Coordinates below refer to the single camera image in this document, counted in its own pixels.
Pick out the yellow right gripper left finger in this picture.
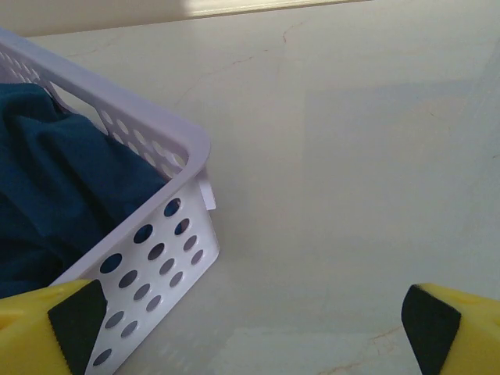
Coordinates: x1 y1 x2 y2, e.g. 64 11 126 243
0 279 109 375

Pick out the lavender perforated plastic basket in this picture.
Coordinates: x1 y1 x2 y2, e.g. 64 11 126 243
0 27 220 375

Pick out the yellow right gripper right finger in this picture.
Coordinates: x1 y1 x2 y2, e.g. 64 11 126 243
401 284 500 375

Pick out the navy blue cloth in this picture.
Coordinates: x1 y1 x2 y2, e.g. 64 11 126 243
0 82 184 300

